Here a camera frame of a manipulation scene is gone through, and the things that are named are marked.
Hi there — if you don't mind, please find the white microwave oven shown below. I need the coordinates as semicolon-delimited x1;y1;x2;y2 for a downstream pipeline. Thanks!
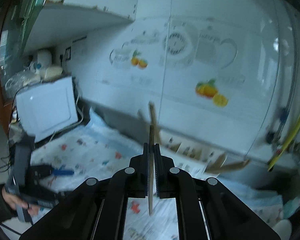
15;76;78;142

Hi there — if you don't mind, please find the white electric kettle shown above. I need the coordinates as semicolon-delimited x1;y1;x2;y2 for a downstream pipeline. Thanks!
30;49;52;72

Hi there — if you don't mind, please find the white ceramic bowl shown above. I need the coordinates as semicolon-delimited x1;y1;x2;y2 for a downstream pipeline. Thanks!
272;219;292;240

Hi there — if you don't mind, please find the yellow gas hose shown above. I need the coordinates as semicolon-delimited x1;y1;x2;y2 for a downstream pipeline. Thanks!
267;101;300;172

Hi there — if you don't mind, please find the braided metal hose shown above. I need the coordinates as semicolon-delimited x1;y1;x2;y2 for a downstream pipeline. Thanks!
266;87;298;143

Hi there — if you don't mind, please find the black wall socket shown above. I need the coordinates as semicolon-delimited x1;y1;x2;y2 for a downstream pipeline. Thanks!
64;47;71;61

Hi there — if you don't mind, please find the green wall cabinet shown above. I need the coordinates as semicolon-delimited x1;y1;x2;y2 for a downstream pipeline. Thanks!
0;0;136;55

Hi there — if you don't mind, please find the white utensil holder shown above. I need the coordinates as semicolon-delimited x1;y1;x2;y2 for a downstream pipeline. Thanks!
160;132;241;178

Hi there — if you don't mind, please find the brown wooden chopstick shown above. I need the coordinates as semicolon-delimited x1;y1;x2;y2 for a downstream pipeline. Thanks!
205;152;227;174
205;159;250;174
148;101;162;145
137;109;149;129
148;125;154;216

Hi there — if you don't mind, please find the person left hand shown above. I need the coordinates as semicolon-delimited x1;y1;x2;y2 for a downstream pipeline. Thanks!
1;187;40;217

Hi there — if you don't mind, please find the printed white cloth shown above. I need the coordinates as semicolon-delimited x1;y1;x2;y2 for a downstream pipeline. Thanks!
31;111;283;239

